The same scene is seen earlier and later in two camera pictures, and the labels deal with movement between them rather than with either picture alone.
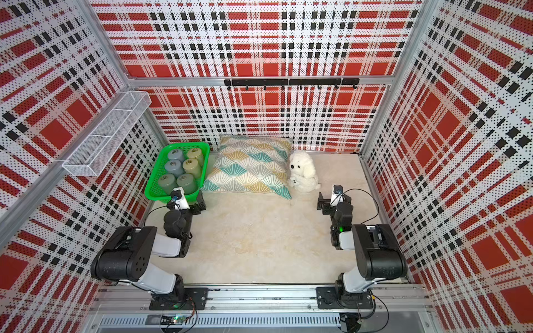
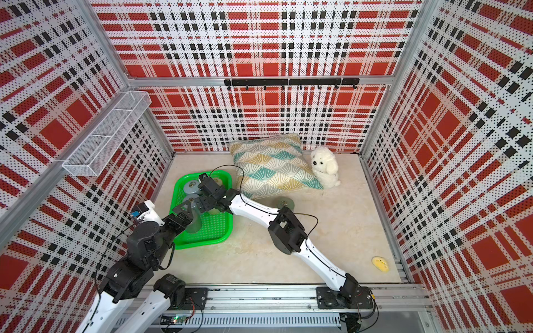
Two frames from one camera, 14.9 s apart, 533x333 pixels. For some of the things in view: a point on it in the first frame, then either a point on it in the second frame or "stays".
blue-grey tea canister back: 176,154 to 191,186
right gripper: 326,202 to 205,202
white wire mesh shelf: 93,155 stays
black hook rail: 318,82 stays
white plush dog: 303,175 to 325,166
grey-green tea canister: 168,182 to 196,223
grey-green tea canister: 187,182 to 285,202
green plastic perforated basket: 152,189 to 216,229
